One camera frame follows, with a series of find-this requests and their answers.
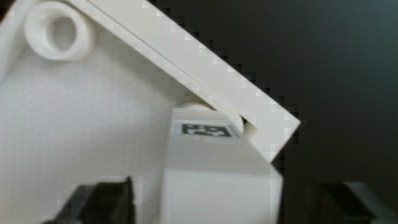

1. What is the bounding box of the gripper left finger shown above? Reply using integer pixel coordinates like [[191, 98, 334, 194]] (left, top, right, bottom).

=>
[[42, 177, 136, 224]]

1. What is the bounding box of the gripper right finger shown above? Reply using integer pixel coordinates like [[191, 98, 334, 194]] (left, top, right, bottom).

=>
[[305, 182, 398, 224]]

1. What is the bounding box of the white desk top tray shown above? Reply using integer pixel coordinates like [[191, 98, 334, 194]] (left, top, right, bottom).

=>
[[0, 0, 195, 224]]

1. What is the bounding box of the white desk leg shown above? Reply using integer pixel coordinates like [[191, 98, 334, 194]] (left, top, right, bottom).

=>
[[159, 108, 282, 224]]

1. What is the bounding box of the white right fence bar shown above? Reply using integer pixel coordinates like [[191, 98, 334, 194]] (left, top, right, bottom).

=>
[[88, 0, 300, 161]]

